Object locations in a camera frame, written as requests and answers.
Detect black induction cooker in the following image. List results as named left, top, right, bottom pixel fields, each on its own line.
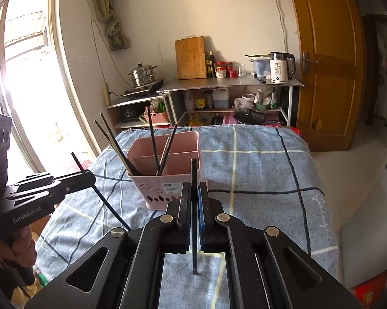
left=122, top=78, right=166, bottom=98

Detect metal door handle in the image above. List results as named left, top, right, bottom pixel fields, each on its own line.
left=301, top=51, right=319, bottom=73

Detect pink plastic basket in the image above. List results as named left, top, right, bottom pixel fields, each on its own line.
left=127, top=131, right=202, bottom=211

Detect black frying pan with lid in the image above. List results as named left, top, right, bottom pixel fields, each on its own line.
left=233, top=109, right=266, bottom=125

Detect low side shelf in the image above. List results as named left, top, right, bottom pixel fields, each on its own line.
left=104, top=95, right=175, bottom=129

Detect small pink storage basket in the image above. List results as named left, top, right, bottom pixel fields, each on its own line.
left=144, top=109, right=168, bottom=124

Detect blue checkered blanket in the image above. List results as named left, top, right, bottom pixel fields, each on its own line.
left=36, top=125, right=340, bottom=309

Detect wooden door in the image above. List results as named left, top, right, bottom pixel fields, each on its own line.
left=284, top=0, right=365, bottom=152

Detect white plastic jug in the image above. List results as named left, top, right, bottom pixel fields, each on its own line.
left=212, top=88, right=230, bottom=109

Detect hanging grey cloth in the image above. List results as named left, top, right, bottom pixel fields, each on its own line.
left=94, top=0, right=130, bottom=51

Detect arched window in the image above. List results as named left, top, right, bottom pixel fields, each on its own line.
left=0, top=0, right=100, bottom=174

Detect plastic bags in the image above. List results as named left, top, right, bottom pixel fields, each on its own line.
left=255, top=88, right=279, bottom=110

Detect red cardboard box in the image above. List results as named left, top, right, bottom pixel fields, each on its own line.
left=351, top=270, right=387, bottom=303

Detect metal kitchen table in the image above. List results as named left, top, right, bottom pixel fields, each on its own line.
left=156, top=77, right=305, bottom=127

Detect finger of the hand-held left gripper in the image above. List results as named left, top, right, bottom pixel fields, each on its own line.
left=16, top=171, right=96, bottom=191
left=6, top=182, right=96, bottom=207

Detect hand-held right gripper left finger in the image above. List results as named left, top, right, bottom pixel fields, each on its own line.
left=24, top=182, right=192, bottom=309

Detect pink basin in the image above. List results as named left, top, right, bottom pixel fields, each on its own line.
left=222, top=113, right=284, bottom=126

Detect bamboo cutting board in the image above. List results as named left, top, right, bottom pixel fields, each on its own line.
left=175, top=36, right=207, bottom=80

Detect person's left hand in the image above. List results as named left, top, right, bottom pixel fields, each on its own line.
left=0, top=225, right=37, bottom=267

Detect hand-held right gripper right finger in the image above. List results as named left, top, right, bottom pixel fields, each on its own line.
left=197, top=181, right=363, bottom=309

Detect water filter pitcher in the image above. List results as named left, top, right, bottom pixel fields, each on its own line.
left=250, top=56, right=272, bottom=78

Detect steel steamer pot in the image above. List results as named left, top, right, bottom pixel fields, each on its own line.
left=128, top=64, right=158, bottom=88

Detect white electric kettle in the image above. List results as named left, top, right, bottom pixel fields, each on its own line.
left=270, top=51, right=296, bottom=84

